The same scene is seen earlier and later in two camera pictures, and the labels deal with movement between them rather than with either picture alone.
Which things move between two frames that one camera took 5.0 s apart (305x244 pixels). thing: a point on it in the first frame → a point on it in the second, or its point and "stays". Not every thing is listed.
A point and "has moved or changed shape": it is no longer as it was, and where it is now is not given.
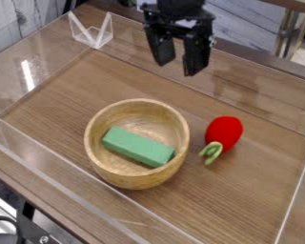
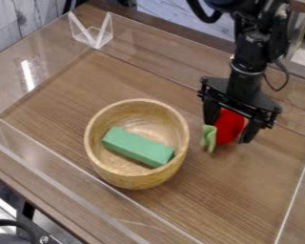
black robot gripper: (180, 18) → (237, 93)
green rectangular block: (141, 149) stays
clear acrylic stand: (93, 36) stays
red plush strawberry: (224, 132) has moved or changed shape
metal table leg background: (292, 31) stays
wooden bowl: (136, 139) stays
